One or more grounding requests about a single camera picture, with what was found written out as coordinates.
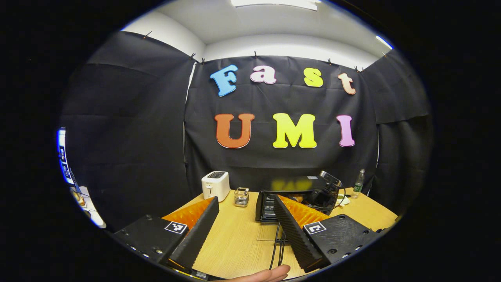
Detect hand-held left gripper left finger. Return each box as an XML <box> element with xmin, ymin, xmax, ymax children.
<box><xmin>112</xmin><ymin>196</ymin><xmax>220</xmax><ymax>271</ymax></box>

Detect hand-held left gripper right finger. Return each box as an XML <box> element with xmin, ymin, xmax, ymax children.
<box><xmin>273</xmin><ymin>194</ymin><xmax>386</xmax><ymax>273</ymax></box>

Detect black electric oven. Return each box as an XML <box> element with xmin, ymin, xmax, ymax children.
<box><xmin>255</xmin><ymin>176</ymin><xmax>333</xmax><ymax>241</ymax></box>

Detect clear plastic water bottle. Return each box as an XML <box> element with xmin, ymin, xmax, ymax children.
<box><xmin>353</xmin><ymin>169</ymin><xmax>365</xmax><ymax>193</ymax></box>

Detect white toaster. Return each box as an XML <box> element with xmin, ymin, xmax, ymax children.
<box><xmin>201</xmin><ymin>171</ymin><xmax>231</xmax><ymax>202</ymax></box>

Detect black backdrop cloth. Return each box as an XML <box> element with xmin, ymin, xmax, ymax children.
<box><xmin>59</xmin><ymin>31</ymin><xmax>434</xmax><ymax>231</ymax></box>

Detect black cable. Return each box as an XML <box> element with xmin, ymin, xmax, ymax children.
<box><xmin>269</xmin><ymin>222</ymin><xmax>287</xmax><ymax>271</ymax></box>

